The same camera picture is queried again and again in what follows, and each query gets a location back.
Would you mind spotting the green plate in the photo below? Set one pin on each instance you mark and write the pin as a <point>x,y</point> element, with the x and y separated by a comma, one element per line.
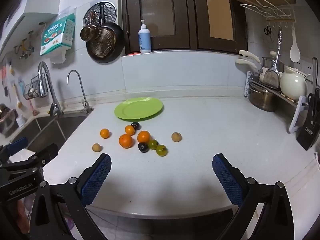
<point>138,108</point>

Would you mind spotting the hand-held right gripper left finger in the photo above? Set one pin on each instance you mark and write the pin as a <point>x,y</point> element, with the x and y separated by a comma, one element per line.
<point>97,177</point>

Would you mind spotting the orange mandarin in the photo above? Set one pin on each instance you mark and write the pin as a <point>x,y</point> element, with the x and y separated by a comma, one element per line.
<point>143,137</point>
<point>105,133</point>
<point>125,141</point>
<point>129,130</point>

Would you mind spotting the small steel lidded pot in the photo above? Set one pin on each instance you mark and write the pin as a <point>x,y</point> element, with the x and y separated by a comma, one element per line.
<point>265,66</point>

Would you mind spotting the metal skimmer ladle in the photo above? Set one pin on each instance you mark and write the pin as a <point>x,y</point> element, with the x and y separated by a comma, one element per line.
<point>271,78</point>

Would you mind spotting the cream ceramic kettle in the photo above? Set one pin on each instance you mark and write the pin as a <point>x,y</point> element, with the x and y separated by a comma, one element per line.
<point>292,85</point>

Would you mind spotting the white rice paddle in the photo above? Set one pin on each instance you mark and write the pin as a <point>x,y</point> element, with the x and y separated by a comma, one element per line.
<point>295,52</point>

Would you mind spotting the dark purple plum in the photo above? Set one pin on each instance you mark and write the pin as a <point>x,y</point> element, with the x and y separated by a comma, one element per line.
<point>135,126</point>
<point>143,147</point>

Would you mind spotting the white metal dish rack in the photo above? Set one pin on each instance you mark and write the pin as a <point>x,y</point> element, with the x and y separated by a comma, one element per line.
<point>296,120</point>

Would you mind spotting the stainless steel sink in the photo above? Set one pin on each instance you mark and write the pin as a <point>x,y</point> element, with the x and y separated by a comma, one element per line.
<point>50,132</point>

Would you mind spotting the dark wooden window frame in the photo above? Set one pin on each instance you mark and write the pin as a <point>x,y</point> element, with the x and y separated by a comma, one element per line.
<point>192,17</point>

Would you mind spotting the black frying pan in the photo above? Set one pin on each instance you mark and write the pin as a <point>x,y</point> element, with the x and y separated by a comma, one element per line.
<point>118,46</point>

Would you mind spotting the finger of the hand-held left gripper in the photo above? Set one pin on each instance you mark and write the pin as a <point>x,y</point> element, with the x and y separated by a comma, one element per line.
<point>18,144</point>
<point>47,153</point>

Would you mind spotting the black knife block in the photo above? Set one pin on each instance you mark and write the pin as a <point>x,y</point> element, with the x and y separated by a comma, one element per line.
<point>308,130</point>

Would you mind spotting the thin chrome gooseneck faucet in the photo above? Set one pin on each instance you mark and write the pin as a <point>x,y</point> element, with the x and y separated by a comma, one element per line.
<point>86,106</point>

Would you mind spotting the white blue soap pump bottle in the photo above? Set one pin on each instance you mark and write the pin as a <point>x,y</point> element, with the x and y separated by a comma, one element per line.
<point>145,40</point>

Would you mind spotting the large chrome kitchen faucet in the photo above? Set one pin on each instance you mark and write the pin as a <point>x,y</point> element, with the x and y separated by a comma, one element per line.
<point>57,107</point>

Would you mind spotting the white wall outlet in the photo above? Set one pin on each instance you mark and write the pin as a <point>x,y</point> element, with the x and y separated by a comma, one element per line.
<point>306,66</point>

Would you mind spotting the white wall cabinet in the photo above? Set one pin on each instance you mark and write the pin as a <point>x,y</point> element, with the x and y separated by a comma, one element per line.
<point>42,0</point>

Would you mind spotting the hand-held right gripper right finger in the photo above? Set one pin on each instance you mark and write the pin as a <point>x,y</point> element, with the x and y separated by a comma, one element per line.
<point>227,177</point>

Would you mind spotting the round metal steamer plate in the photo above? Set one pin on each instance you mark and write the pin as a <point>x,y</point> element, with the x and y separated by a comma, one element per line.
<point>110,12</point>

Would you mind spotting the brown longan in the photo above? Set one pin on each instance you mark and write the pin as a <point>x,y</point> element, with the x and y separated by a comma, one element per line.
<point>176,137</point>
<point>96,147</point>

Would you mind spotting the green round fruit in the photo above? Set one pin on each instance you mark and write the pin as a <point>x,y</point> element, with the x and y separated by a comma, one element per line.
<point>153,144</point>
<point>161,150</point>

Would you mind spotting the large stainless steel pot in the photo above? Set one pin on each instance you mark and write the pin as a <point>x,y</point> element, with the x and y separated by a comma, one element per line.
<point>262,100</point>

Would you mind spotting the black scissors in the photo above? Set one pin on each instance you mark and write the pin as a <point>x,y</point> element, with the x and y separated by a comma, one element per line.
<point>268,30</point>

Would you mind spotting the dark brown container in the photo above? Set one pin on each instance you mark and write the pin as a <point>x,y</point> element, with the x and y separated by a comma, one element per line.
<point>7,122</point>

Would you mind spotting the green white tissue pack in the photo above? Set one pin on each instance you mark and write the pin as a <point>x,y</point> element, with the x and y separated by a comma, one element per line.
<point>56,35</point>

